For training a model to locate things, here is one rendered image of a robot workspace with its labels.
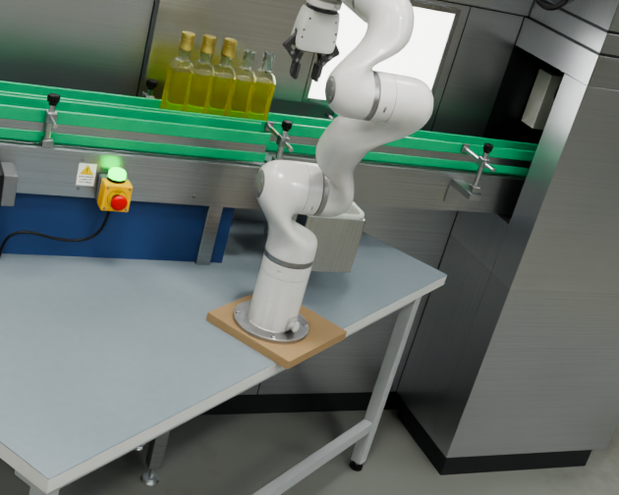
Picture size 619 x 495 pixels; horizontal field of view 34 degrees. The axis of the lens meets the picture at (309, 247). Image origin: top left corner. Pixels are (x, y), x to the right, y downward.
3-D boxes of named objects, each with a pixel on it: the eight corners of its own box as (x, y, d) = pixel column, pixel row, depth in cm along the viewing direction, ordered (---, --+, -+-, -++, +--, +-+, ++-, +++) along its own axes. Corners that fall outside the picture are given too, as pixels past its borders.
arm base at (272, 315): (323, 332, 249) (343, 267, 241) (272, 352, 234) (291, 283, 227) (268, 297, 258) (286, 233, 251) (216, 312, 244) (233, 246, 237)
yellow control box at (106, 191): (121, 201, 252) (127, 175, 249) (128, 215, 246) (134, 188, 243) (93, 199, 249) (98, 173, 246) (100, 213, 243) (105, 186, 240)
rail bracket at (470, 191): (453, 199, 307) (477, 131, 298) (481, 224, 294) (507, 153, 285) (440, 197, 305) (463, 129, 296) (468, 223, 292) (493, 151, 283)
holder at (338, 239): (310, 226, 290) (324, 177, 283) (350, 272, 268) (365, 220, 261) (256, 222, 282) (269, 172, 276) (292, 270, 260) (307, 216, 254)
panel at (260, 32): (422, 114, 312) (456, 7, 298) (426, 118, 309) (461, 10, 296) (141, 79, 271) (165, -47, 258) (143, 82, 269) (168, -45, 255)
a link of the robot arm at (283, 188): (319, 270, 236) (346, 179, 226) (245, 265, 229) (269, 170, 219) (304, 247, 246) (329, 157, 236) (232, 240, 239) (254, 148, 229)
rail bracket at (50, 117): (53, 145, 240) (61, 93, 235) (58, 158, 235) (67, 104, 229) (36, 144, 239) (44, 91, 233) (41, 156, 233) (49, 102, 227)
